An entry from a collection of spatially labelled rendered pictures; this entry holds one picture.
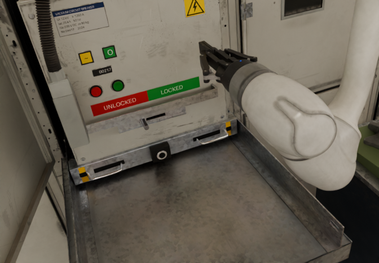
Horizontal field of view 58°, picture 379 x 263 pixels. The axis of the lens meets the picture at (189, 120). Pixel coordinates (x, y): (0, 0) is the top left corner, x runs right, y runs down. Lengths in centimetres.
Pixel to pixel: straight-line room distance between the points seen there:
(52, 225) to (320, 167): 106
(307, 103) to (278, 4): 79
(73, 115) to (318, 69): 99
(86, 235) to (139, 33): 54
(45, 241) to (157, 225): 65
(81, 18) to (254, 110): 51
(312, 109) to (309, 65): 94
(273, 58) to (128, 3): 63
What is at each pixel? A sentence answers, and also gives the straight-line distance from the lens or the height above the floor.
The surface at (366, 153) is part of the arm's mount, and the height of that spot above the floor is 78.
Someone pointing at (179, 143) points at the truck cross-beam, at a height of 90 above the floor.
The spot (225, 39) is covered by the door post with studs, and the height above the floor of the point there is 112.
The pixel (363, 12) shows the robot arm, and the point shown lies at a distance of 73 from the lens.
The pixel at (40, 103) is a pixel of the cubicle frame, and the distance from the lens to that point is 117.
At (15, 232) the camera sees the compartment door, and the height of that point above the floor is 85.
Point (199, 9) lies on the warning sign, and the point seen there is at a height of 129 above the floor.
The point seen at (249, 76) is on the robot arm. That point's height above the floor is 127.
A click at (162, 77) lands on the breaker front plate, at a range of 99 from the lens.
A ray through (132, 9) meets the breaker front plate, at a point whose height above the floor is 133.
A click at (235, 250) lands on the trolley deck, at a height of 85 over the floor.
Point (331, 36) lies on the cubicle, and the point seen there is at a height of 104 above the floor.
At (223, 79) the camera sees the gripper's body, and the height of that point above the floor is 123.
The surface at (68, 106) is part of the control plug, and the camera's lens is 85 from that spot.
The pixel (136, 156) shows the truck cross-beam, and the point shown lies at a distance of 108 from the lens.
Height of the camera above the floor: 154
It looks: 32 degrees down
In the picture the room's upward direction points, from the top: 8 degrees counter-clockwise
